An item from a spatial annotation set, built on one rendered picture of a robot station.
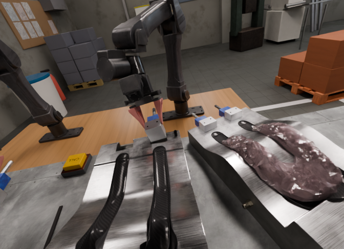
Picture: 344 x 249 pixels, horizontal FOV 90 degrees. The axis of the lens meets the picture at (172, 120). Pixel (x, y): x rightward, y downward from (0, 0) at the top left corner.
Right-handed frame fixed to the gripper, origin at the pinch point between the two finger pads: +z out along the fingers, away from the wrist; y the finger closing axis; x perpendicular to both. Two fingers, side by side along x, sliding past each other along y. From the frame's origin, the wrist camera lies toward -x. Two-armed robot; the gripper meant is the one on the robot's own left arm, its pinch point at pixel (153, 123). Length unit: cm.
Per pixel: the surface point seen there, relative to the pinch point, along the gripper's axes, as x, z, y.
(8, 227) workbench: -11.9, 13.5, -44.9
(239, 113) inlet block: 10.9, 7.7, 28.6
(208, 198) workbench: -10.8, 21.0, 9.4
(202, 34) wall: 588, -138, 143
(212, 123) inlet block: 7.0, 7.4, 17.9
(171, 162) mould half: -8.3, 9.9, 2.9
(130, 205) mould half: -19.5, 11.4, -6.1
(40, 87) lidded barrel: 207, -67, -186
